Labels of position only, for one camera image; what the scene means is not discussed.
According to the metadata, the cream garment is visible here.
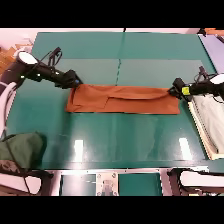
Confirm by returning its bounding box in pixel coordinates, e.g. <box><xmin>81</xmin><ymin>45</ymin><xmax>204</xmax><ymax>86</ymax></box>
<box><xmin>187</xmin><ymin>101</ymin><xmax>224</xmax><ymax>161</ymax></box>

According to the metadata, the silver frame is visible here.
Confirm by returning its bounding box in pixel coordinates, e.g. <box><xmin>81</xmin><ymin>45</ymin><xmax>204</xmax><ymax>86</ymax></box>
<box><xmin>42</xmin><ymin>167</ymin><xmax>224</xmax><ymax>197</ymax></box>

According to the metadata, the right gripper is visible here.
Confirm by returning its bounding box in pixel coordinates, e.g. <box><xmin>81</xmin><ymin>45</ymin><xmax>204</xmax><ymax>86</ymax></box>
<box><xmin>168</xmin><ymin>77</ymin><xmax>192</xmax><ymax>100</ymax></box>

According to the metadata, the dark green garment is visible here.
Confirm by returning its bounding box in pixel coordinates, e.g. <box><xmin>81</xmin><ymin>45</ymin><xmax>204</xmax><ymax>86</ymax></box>
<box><xmin>0</xmin><ymin>131</ymin><xmax>48</xmax><ymax>172</ymax></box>

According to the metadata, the orange garment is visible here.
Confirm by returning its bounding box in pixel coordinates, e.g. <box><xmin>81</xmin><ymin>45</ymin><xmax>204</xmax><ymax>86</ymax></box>
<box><xmin>65</xmin><ymin>83</ymin><xmax>181</xmax><ymax>116</ymax></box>

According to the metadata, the black cable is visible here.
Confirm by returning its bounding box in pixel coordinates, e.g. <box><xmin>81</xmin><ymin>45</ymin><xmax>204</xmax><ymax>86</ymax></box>
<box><xmin>197</xmin><ymin>65</ymin><xmax>211</xmax><ymax>84</ymax></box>
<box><xmin>42</xmin><ymin>46</ymin><xmax>64</xmax><ymax>69</ymax></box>

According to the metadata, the pale grey garment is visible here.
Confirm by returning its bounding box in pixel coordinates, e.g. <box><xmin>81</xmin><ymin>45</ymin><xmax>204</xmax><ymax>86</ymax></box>
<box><xmin>192</xmin><ymin>94</ymin><xmax>224</xmax><ymax>155</ymax></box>

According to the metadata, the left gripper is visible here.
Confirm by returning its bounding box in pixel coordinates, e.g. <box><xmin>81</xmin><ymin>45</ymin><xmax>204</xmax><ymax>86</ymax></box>
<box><xmin>64</xmin><ymin>69</ymin><xmax>84</xmax><ymax>90</ymax></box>

